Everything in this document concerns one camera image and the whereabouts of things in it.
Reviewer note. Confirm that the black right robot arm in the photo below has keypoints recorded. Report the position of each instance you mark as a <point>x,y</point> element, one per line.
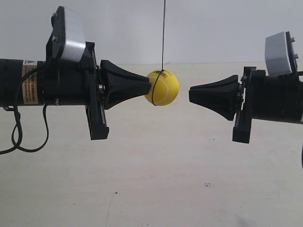
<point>255,95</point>

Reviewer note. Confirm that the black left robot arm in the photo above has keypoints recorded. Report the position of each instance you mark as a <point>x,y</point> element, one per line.
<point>59,83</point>

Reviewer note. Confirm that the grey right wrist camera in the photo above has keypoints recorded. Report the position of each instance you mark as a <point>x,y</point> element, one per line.
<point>279,54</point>

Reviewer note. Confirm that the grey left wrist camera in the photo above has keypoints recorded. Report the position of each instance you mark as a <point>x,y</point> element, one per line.
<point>68,39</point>

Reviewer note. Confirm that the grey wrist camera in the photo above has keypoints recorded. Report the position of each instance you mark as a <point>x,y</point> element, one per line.
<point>68,39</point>
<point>279,54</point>

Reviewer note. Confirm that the yellow tennis ball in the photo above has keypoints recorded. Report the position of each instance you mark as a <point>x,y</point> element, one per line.
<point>164,87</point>

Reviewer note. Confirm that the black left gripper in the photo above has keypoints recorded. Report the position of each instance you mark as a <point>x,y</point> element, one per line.
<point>121,85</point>

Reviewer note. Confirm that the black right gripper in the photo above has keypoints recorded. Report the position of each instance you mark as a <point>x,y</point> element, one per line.
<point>220,97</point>

